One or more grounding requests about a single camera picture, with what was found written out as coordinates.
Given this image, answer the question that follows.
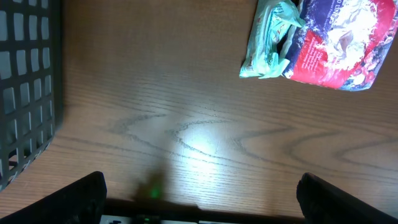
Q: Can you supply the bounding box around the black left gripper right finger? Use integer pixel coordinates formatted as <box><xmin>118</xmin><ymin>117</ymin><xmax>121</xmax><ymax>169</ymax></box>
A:
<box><xmin>296</xmin><ymin>172</ymin><xmax>397</xmax><ymax>224</ymax></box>

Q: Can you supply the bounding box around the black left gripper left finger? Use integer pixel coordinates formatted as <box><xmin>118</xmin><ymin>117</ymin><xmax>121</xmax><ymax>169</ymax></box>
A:
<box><xmin>1</xmin><ymin>171</ymin><xmax>107</xmax><ymax>224</ymax></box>

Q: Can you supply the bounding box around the purple red snack bag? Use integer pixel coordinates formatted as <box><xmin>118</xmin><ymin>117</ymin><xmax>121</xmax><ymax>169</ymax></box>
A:
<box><xmin>282</xmin><ymin>0</ymin><xmax>397</xmax><ymax>91</ymax></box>

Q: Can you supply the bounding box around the mint green snack packet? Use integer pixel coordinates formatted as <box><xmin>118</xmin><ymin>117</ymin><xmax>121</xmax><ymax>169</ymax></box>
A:
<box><xmin>239</xmin><ymin>0</ymin><xmax>305</xmax><ymax>79</ymax></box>

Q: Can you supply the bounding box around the grey plastic mesh basket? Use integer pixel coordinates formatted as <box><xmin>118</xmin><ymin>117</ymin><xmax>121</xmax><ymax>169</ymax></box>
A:
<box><xmin>1</xmin><ymin>0</ymin><xmax>63</xmax><ymax>190</ymax></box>

